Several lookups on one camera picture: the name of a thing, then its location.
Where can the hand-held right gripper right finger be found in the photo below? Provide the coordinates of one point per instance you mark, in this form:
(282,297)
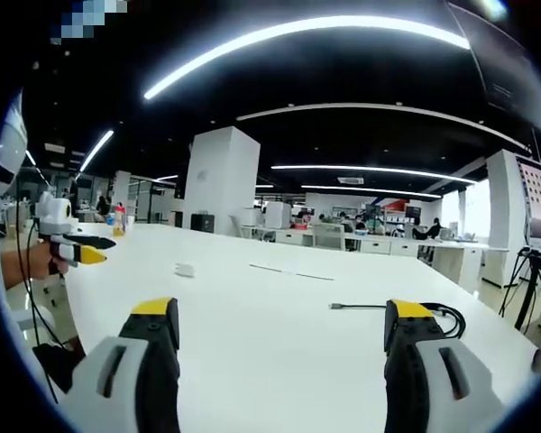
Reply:
(406,374)

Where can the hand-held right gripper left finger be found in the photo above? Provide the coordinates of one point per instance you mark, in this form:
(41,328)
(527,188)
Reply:
(153,361)

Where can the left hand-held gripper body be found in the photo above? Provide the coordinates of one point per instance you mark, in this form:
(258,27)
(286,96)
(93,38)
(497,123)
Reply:
(56,216)

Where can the white charger adapter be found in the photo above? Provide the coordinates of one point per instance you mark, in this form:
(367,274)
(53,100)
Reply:
(185,270)

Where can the white desk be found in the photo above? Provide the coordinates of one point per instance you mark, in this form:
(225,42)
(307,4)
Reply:
(275,343)

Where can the person's left hand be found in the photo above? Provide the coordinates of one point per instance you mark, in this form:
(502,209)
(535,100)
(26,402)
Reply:
(40,264)

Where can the pink capped bottle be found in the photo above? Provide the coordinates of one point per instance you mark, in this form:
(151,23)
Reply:
(119,221)

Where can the white cup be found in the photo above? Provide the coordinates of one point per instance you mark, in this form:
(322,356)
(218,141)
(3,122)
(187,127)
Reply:
(130,224)

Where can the short ceiling light strip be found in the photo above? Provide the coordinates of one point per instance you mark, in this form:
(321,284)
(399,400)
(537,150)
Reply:
(97,149)

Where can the person's white shirt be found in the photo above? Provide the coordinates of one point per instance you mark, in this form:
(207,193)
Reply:
(9,149)

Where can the dark cloth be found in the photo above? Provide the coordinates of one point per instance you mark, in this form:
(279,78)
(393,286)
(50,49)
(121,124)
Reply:
(58,361)

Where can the black cabinet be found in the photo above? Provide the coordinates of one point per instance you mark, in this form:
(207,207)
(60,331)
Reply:
(203,223)

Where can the white square pillar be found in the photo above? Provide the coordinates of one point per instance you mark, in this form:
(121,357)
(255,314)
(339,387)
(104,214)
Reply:
(221,180)

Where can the thin black strip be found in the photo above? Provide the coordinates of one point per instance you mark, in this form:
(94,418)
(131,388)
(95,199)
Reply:
(293,272)

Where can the black tripod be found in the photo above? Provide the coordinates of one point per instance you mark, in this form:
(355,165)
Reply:
(529,279)

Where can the grey office chair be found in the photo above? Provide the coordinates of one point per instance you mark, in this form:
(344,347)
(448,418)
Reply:
(329,235)

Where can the thin ceiling light strip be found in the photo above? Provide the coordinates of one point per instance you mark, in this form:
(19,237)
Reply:
(369,170)

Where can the long curved ceiling light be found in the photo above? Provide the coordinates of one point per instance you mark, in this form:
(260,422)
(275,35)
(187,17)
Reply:
(297,29)

